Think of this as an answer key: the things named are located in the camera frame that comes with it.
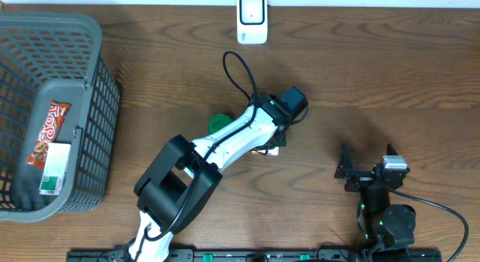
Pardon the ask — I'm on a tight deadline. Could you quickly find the small orange snack packet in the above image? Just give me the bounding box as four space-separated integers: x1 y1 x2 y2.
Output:
251 147 279 156

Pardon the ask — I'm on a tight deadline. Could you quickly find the green lid jar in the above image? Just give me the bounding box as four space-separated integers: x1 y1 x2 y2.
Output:
208 113 233 134

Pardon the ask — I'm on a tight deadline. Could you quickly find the red chocolate bar wrapper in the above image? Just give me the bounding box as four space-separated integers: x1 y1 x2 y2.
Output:
25 101 71 169

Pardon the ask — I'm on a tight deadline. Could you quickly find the white green carton box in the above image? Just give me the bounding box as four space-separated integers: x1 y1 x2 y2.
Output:
39 143 71 196

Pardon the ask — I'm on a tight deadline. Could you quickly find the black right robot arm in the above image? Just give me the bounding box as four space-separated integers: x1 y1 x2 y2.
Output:
334 143 416 261

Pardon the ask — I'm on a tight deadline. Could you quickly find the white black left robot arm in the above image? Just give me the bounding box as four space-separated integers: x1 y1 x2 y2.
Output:
127 95 307 261

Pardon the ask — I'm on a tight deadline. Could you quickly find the white barcode scanner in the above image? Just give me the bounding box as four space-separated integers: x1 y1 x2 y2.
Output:
236 0 269 45

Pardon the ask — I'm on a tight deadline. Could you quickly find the grey plastic basket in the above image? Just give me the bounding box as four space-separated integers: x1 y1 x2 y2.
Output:
1 11 120 223

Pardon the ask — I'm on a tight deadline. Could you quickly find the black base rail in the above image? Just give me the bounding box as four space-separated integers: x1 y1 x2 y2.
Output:
66 248 443 262

